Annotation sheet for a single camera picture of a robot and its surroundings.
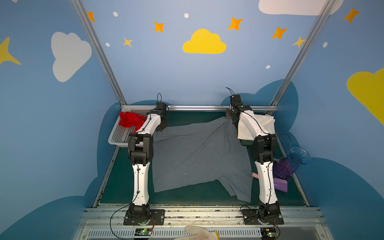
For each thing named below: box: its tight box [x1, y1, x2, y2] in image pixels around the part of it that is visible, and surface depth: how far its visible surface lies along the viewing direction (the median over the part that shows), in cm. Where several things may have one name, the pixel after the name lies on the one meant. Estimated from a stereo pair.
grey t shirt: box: [152, 117, 253, 203], surface depth 100 cm
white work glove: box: [174, 225, 220, 240], surface depth 71 cm
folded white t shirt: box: [254, 114, 276, 134], surface depth 106 cm
